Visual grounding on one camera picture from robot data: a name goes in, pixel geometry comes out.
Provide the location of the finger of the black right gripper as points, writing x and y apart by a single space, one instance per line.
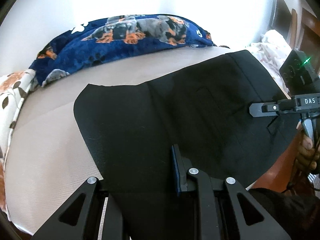
264 109

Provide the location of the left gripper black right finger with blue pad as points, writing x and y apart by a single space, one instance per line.
220 209

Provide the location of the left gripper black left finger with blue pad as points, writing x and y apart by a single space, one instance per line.
80 215

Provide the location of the black pants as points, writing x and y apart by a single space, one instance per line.
204 110

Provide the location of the person's right hand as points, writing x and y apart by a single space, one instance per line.
307 156

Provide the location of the white dotted crumpled sheet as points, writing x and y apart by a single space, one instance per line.
271 52

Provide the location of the brown wooden wardrobe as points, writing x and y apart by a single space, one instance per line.
301 31

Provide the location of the beige bed mattress cover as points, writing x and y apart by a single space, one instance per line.
48 157

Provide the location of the white floral folded quilt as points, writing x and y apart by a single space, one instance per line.
14 91

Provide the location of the navy dog print blanket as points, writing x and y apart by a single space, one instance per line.
115 38

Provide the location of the black camera box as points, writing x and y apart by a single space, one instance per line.
299 75

